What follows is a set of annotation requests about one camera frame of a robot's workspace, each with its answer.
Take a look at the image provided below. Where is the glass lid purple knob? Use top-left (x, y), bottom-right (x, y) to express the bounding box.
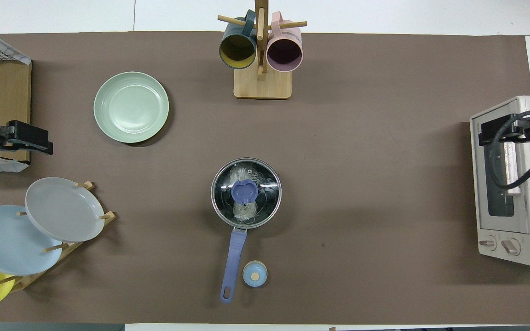
top-left (211, 158), bottom-right (282, 229)

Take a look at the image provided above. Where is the grey plate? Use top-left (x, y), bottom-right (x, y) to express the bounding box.
top-left (25, 177), bottom-right (105, 243)

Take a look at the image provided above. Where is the wooden mug tree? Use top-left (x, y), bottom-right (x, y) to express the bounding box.
top-left (218, 0), bottom-right (307, 100)

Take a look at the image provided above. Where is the pink mug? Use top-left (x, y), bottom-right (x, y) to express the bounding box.
top-left (266, 11), bottom-right (303, 73)

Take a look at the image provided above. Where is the marble patterned sheet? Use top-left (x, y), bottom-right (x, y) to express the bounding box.
top-left (0, 22), bottom-right (32, 65)

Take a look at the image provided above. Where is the wooden plate rack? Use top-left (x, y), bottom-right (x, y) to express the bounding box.
top-left (0, 181), bottom-right (117, 295)

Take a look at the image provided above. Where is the black pot purple handle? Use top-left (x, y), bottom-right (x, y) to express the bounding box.
top-left (211, 157), bottom-right (282, 303)

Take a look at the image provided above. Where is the light green plate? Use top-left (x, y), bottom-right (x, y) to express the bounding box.
top-left (93, 71), bottom-right (170, 144)

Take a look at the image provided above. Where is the wooden shelf with wire cage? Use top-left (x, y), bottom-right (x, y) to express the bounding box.
top-left (0, 22), bottom-right (32, 173)

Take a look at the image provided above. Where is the dark teal mug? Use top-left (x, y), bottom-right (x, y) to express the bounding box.
top-left (219, 10), bottom-right (257, 70)

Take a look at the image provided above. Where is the light blue plate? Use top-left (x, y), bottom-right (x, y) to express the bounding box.
top-left (0, 205), bottom-right (63, 276)

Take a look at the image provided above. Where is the brown table mat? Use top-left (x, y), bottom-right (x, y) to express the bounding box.
top-left (0, 31), bottom-right (530, 325)

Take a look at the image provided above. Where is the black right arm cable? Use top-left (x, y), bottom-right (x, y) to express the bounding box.
top-left (490, 109), bottom-right (530, 190)

